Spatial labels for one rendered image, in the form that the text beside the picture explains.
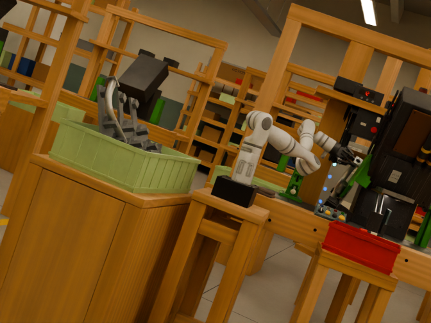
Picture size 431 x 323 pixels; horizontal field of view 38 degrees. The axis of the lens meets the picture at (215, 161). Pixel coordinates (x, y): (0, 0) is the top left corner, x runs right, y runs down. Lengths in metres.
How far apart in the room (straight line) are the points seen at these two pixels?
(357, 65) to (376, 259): 1.31
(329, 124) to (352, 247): 1.06
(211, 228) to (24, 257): 0.78
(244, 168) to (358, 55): 1.19
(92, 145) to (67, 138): 0.12
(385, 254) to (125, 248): 1.09
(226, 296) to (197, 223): 0.34
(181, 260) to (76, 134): 0.71
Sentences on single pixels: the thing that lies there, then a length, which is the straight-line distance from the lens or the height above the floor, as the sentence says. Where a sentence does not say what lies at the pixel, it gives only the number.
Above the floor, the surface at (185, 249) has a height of 0.59.
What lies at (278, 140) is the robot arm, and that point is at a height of 1.18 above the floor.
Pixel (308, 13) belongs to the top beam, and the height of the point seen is 1.91.
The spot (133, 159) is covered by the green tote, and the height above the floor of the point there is 0.91.
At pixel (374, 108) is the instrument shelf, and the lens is 3.53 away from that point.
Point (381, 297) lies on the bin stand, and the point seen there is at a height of 0.70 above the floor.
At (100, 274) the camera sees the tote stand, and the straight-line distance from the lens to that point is 2.49.
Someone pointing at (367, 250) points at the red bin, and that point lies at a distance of 2.76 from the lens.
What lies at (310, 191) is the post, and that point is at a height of 0.97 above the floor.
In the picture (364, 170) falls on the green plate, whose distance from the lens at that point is 3.28.
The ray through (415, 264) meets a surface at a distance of 3.12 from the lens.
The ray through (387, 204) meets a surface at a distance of 3.46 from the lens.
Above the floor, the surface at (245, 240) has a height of 0.73.
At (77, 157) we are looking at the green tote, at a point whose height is 0.84.
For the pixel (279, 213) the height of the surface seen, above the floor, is 0.85.
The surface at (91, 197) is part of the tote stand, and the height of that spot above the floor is 0.72.
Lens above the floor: 1.17
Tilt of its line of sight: 4 degrees down
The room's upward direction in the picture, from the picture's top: 20 degrees clockwise
